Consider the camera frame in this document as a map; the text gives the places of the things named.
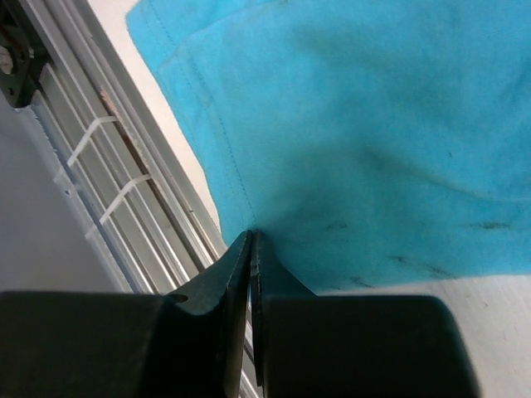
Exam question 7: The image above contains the teal t shirt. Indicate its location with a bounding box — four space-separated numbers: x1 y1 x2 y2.
126 1 530 291

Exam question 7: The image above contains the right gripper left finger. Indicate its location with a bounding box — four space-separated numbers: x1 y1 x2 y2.
1 231 252 397

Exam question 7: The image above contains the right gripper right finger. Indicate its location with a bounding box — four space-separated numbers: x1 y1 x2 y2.
251 232 481 397

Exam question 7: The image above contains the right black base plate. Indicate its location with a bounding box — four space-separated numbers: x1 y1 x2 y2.
1 0 49 108

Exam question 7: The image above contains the aluminium rail frame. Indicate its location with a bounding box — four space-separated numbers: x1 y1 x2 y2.
1 1 257 397

